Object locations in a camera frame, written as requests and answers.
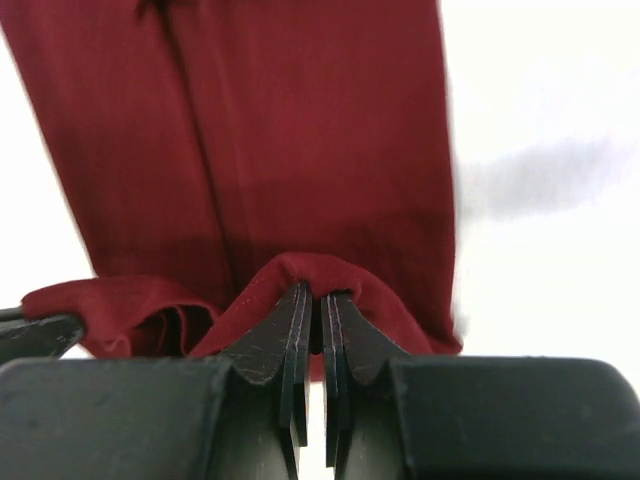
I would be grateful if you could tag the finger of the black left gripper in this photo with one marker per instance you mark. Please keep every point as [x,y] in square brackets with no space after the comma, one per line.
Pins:
[48,337]

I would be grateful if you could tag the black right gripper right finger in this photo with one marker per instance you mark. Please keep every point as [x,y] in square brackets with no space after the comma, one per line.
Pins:
[394,415]

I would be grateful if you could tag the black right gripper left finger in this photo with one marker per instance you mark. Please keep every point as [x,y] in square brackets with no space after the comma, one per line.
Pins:
[239,415]

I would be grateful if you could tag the dark red t-shirt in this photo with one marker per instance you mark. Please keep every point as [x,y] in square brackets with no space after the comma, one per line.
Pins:
[214,153]

